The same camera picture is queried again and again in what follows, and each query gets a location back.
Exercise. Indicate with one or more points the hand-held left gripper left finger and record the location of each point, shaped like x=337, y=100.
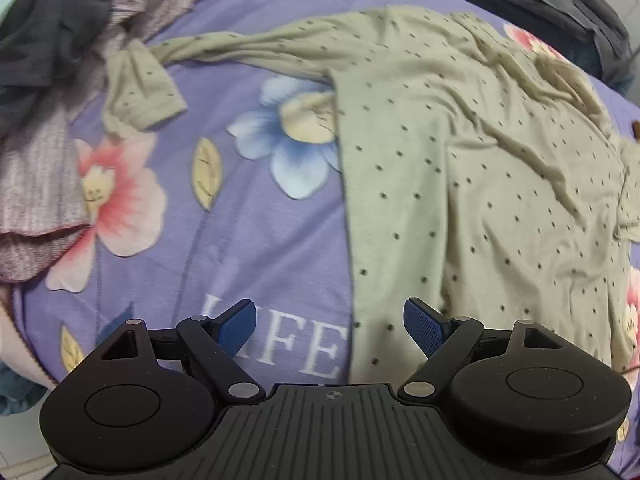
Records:
x=235, y=327

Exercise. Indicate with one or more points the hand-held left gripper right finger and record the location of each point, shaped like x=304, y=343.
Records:
x=422, y=327

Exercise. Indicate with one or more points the green dotted shirt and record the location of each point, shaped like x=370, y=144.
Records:
x=450, y=185

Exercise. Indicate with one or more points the purple floral bedsheet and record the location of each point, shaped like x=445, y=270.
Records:
x=225, y=260

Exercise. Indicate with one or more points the teal blanket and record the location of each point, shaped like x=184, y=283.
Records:
x=10, y=390

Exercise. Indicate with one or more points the mauve striped garment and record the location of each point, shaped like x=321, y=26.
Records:
x=35, y=185

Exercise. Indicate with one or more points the dark grey garment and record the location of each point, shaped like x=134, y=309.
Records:
x=45, y=45

